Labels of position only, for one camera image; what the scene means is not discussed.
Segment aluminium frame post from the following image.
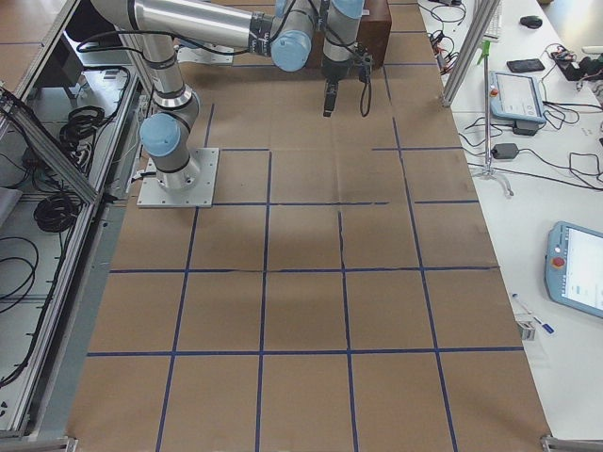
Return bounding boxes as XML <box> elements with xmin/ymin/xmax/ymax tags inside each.
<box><xmin>441</xmin><ymin>0</ymin><xmax>499</xmax><ymax>107</ymax></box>

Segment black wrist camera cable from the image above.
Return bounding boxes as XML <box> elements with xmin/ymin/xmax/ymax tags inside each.
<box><xmin>353</xmin><ymin>41</ymin><xmax>374</xmax><ymax>118</ymax></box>

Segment black smartphone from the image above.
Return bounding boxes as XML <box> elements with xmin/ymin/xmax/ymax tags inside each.
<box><xmin>506</xmin><ymin>58</ymin><xmax>545</xmax><ymax>73</ymax></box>

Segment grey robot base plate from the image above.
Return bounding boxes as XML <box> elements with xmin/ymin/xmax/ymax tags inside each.
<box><xmin>137</xmin><ymin>148</ymin><xmax>220</xmax><ymax>208</ymax></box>

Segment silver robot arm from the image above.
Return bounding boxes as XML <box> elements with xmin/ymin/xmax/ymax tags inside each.
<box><xmin>93</xmin><ymin>1</ymin><xmax>372</xmax><ymax>195</ymax></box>

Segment black computer mouse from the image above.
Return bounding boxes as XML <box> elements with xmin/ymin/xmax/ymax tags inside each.
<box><xmin>519</xmin><ymin>15</ymin><xmax>543</xmax><ymax>29</ymax></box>

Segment small metal clip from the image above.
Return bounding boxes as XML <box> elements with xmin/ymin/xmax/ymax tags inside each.
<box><xmin>516</xmin><ymin>320</ymin><xmax>536</xmax><ymax>341</ymax></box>

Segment black power adapter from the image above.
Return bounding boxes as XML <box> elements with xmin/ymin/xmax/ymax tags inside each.
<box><xmin>491</xmin><ymin>143</ymin><xmax>519</xmax><ymax>160</ymax></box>

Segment coiled black cables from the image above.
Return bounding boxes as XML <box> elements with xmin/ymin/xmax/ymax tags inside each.
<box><xmin>33</xmin><ymin>192</ymin><xmax>81</xmax><ymax>234</ymax></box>

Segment near teach pendant tablet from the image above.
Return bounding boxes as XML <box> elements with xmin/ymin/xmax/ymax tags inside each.
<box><xmin>545</xmin><ymin>221</ymin><xmax>602</xmax><ymax>318</ymax></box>

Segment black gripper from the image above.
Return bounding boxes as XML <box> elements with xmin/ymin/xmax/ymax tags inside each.
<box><xmin>321</xmin><ymin>59</ymin><xmax>352</xmax><ymax>117</ymax></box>

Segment blue white pen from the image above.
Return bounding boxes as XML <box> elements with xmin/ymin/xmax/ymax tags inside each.
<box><xmin>512</xmin><ymin>293</ymin><xmax>555</xmax><ymax>335</ymax></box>

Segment teach pendant tablet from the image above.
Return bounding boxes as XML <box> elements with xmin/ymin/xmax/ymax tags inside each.
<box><xmin>545</xmin><ymin>221</ymin><xmax>602</xmax><ymax>318</ymax></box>
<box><xmin>488</xmin><ymin>71</ymin><xmax>546</xmax><ymax>124</ymax></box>

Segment green handled grabber stick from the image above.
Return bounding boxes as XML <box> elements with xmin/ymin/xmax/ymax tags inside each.
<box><xmin>472</xmin><ymin>40</ymin><xmax>514</xmax><ymax>199</ymax></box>

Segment dark wooden drawer box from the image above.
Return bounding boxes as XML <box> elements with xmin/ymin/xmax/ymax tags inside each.
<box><xmin>305</xmin><ymin>0</ymin><xmax>392</xmax><ymax>69</ymax></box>

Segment far teach pendant tablet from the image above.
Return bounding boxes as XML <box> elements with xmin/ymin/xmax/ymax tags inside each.
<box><xmin>488</xmin><ymin>71</ymin><xmax>546</xmax><ymax>124</ymax></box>

